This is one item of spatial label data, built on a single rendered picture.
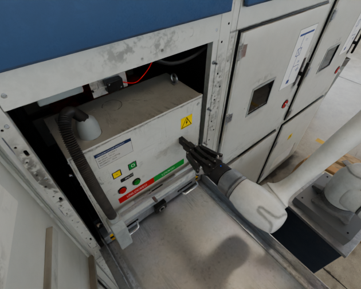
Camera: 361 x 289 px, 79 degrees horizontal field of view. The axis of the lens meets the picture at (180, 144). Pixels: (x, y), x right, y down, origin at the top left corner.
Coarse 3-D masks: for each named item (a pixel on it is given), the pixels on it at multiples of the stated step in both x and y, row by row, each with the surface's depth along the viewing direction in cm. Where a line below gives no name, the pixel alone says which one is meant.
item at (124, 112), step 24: (120, 96) 79; (144, 96) 79; (168, 96) 79; (192, 96) 79; (48, 120) 69; (72, 120) 69; (120, 120) 69; (144, 120) 68; (96, 144) 61; (72, 168) 60
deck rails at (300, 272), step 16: (208, 192) 113; (224, 208) 107; (240, 224) 101; (256, 240) 96; (272, 240) 92; (112, 256) 85; (272, 256) 91; (288, 256) 88; (128, 272) 87; (304, 272) 85; (128, 288) 83; (320, 288) 81
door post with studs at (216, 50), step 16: (224, 16) 65; (224, 32) 69; (208, 48) 74; (224, 48) 73; (208, 64) 78; (224, 64) 78; (208, 80) 82; (208, 96) 83; (208, 112) 89; (208, 128) 96; (208, 144) 104
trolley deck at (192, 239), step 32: (192, 192) 113; (160, 224) 101; (192, 224) 101; (224, 224) 101; (128, 256) 92; (160, 256) 92; (192, 256) 92; (224, 256) 92; (256, 256) 92; (160, 288) 84; (192, 288) 84; (224, 288) 84; (256, 288) 84; (288, 288) 84
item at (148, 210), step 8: (192, 176) 111; (200, 176) 115; (184, 184) 108; (168, 192) 104; (176, 192) 108; (160, 200) 102; (168, 200) 107; (144, 208) 98; (152, 208) 101; (136, 216) 96; (144, 216) 101; (128, 224) 95; (104, 232) 91
